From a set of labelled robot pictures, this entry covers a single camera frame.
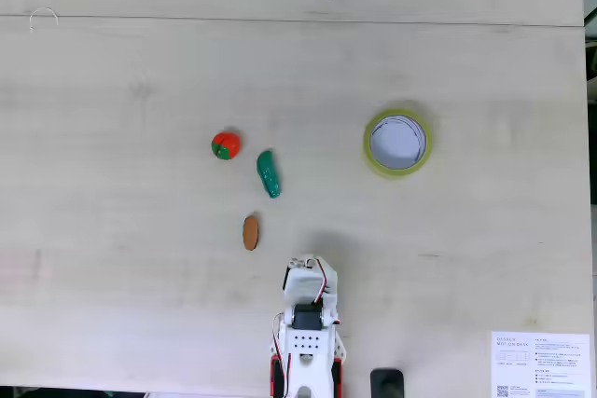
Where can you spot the white printed paper sheet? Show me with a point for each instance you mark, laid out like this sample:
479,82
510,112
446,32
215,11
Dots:
541,365

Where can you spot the green toy cucumber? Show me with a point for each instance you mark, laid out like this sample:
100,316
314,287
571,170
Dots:
268,174

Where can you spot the red green toy tomato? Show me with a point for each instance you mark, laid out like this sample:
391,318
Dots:
226,145

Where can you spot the yellow tape roll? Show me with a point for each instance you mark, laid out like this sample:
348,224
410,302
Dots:
368,155

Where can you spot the black clamp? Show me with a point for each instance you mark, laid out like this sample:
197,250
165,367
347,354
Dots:
387,384

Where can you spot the brown toy bread slice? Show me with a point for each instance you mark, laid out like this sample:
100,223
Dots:
251,232

